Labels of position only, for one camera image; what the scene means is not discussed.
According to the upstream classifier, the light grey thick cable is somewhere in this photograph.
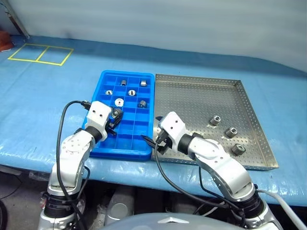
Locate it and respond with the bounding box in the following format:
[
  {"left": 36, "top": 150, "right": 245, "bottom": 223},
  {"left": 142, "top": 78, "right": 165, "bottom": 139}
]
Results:
[{"left": 257, "top": 188, "right": 307, "bottom": 230}]

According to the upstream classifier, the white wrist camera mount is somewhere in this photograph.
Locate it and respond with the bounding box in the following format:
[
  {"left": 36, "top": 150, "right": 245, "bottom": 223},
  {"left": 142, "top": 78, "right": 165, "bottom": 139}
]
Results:
[
  {"left": 85, "top": 101, "right": 113, "bottom": 141},
  {"left": 158, "top": 111, "right": 187, "bottom": 154}
]

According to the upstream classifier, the grey metal frame post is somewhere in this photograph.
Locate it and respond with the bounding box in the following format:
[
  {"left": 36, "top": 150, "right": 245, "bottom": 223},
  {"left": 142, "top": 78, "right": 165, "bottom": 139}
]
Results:
[{"left": 4, "top": 0, "right": 31, "bottom": 40}]

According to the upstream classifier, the perforated steel tray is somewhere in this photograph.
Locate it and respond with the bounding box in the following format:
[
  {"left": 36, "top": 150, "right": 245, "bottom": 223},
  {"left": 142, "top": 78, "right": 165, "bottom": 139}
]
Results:
[{"left": 150, "top": 73, "right": 280, "bottom": 172}]

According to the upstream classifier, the red orange box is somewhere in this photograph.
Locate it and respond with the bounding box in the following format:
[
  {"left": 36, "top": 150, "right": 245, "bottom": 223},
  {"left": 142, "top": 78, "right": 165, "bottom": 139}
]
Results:
[{"left": 0, "top": 30, "right": 12, "bottom": 52}]

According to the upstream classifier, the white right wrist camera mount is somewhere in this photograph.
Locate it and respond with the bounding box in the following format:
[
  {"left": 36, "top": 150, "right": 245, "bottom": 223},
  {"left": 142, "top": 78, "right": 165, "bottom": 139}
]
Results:
[{"left": 158, "top": 111, "right": 187, "bottom": 154}]

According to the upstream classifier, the grey rounded cylinder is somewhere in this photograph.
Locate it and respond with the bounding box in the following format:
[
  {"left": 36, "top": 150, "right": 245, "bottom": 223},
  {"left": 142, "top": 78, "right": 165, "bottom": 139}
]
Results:
[{"left": 105, "top": 185, "right": 136, "bottom": 226}]

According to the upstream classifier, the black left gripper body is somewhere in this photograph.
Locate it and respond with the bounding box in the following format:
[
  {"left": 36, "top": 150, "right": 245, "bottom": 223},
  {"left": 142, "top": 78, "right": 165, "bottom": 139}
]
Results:
[{"left": 107, "top": 108, "right": 120, "bottom": 137}]

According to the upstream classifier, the blue plastic compartment tray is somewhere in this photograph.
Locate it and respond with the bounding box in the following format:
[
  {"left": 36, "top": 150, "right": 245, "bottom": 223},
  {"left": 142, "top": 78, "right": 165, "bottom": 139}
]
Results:
[{"left": 82, "top": 69, "right": 155, "bottom": 161}]

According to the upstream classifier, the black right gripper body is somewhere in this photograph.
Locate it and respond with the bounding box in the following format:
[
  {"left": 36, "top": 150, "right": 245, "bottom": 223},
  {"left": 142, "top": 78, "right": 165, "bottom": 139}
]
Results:
[{"left": 155, "top": 129, "right": 173, "bottom": 155}]

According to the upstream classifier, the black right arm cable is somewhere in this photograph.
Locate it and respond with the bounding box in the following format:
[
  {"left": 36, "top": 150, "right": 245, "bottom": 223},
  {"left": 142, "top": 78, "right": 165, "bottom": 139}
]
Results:
[{"left": 154, "top": 134, "right": 248, "bottom": 228}]

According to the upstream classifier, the grey robot torso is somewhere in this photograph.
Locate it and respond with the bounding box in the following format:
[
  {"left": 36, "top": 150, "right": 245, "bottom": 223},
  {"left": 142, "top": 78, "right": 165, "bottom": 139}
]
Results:
[{"left": 102, "top": 212, "right": 232, "bottom": 230}]

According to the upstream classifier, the blue plastic table cover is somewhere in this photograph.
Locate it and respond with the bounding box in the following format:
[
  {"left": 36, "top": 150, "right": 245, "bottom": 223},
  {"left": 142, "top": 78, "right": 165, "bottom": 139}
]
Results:
[{"left": 0, "top": 34, "right": 307, "bottom": 207}]

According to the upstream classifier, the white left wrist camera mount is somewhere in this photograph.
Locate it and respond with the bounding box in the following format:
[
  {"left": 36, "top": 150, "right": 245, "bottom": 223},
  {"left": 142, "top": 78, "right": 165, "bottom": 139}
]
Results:
[{"left": 85, "top": 101, "right": 113, "bottom": 141}]

